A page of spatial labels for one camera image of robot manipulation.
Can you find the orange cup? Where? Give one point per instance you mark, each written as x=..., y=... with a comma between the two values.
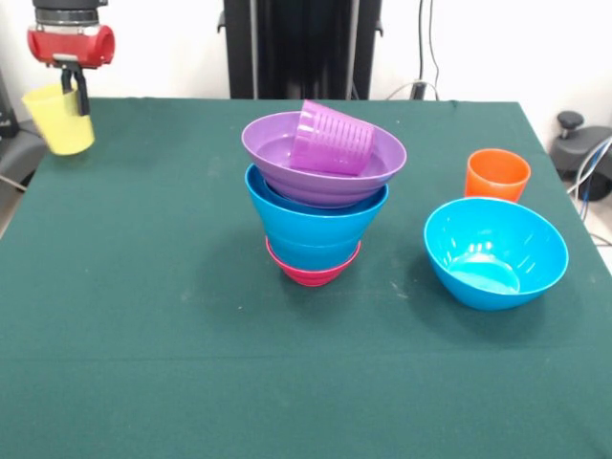
x=497, y=179

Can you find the purple cup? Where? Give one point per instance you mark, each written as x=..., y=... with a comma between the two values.
x=334, y=141

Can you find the grey padded chair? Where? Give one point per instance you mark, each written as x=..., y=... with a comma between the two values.
x=16, y=153

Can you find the small red bowl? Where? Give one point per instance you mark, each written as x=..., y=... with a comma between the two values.
x=313, y=277

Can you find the yellow cup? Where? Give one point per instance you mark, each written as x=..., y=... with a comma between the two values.
x=64, y=129

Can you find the large blue bowl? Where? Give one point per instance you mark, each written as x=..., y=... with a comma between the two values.
x=313, y=227
x=495, y=258

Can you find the wide purple bowl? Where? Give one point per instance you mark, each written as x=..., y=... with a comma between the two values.
x=272, y=148

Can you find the black power plug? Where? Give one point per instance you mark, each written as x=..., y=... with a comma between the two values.
x=419, y=90

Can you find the dark grey chair base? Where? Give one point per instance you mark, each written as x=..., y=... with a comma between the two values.
x=578, y=153

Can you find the dark green tablecloth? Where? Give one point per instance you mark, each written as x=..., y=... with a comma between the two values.
x=296, y=363

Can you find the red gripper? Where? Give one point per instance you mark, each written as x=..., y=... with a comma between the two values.
x=72, y=45

